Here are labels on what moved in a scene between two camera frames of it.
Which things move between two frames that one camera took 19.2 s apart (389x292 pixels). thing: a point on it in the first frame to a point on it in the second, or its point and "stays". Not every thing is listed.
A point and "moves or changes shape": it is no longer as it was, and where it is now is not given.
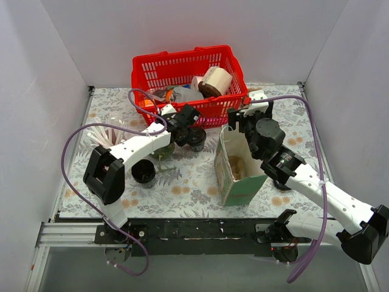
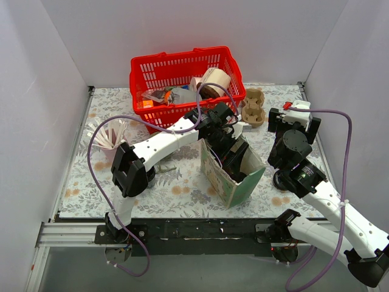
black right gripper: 240,117 to 274,120
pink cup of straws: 108,137 stays
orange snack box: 148,103 stays
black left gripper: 188,114 to 232,159
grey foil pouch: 183,93 stays
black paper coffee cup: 196,138 moves or changes shape
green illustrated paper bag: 239,170 moves or changes shape
